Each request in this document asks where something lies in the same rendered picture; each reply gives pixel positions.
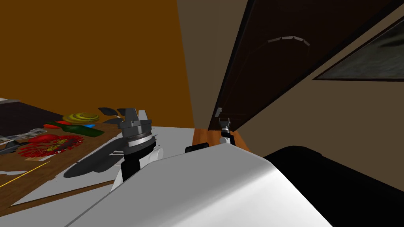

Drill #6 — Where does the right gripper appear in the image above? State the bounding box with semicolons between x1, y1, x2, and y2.
215;107;232;130

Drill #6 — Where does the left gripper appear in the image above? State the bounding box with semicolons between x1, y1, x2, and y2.
118;108;153;138

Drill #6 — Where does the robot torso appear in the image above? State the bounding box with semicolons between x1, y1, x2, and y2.
64;142;333;227

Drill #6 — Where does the grey curved door handle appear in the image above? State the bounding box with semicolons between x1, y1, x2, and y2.
267;35;311;47

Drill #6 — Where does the dark brown door leaf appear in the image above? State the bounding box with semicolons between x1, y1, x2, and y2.
208;0;399;132

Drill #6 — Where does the brown wooden table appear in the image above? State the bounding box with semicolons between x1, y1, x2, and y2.
0;97;124;216

